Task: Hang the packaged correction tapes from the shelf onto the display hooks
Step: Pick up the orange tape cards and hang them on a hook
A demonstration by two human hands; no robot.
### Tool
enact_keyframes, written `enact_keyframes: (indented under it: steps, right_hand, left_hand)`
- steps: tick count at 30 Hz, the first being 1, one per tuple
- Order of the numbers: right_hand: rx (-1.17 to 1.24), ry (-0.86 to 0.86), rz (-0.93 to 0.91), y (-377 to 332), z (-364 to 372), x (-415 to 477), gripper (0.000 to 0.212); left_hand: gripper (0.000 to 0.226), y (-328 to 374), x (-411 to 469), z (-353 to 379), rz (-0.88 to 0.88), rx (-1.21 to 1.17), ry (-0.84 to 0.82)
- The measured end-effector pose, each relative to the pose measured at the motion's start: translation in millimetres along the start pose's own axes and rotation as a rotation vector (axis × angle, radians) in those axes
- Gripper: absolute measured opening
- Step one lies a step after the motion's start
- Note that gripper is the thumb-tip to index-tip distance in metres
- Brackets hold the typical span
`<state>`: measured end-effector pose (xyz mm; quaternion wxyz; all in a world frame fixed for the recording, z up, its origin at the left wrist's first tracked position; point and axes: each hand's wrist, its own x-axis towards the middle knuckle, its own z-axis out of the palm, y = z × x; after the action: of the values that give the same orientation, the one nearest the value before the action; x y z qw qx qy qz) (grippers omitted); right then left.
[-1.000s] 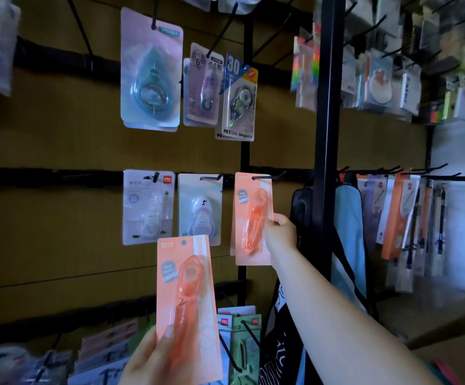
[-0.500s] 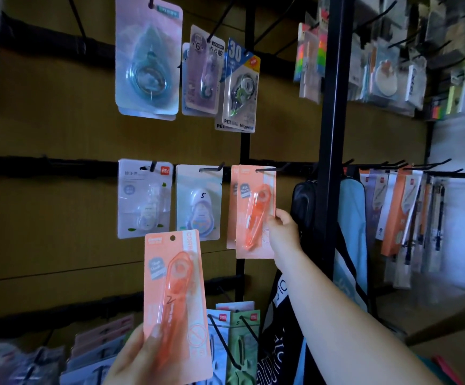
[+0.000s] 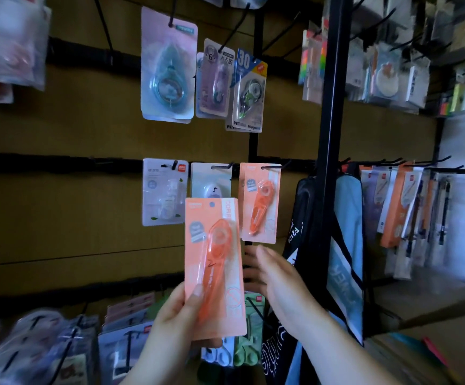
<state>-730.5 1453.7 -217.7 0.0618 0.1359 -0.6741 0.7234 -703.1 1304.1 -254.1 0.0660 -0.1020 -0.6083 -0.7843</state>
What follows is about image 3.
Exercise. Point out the person's right hand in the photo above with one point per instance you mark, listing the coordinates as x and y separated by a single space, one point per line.
284 288

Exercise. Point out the person's left hand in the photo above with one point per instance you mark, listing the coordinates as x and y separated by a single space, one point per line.
172 322

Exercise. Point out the person's right fingers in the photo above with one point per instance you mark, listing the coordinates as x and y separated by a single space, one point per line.
256 272

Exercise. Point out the person's left thumb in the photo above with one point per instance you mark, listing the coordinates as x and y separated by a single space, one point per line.
195 300

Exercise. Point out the orange correction tape packet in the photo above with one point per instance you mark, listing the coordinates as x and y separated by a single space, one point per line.
216 256
260 204

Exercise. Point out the person's left forearm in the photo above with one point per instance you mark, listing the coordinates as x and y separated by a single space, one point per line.
156 366

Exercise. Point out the person's right forearm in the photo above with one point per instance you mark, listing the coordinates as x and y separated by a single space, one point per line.
336 352

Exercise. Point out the black pencil bag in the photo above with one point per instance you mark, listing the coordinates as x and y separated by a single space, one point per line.
296 236

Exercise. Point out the stack of pink packets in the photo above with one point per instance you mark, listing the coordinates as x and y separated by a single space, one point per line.
130 310

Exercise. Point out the grey packet with black item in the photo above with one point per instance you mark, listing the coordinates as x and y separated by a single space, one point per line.
122 352

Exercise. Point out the light blue pencil bag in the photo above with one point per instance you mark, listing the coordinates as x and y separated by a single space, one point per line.
346 252

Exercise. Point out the white packet with small tape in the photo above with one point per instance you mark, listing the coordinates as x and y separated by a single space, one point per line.
211 182

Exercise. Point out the white packet with clear dispenser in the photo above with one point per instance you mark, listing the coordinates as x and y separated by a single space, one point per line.
164 192

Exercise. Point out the row of hanging pen packets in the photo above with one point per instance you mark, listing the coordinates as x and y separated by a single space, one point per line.
405 212

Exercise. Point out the pile of clear blister packets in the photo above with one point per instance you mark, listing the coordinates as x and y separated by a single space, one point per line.
36 348

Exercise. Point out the green tape packet blue label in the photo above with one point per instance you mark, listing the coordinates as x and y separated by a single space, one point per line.
249 98

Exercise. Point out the purple correction tape packet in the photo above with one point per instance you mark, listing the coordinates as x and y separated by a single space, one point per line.
215 82

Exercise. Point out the neon sticky note packet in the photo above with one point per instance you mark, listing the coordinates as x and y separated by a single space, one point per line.
311 64

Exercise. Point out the pink packet with blue tape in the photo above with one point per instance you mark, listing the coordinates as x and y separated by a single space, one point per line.
169 72

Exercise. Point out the row of white stationery packets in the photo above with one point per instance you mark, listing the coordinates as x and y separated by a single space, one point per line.
388 76

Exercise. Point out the clear packets with red items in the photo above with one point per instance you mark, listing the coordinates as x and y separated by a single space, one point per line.
9 40

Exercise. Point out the black wall rail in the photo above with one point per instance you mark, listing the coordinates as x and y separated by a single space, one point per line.
56 163
88 56
76 294

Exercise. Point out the black metal upright post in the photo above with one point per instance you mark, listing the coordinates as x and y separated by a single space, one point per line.
332 116

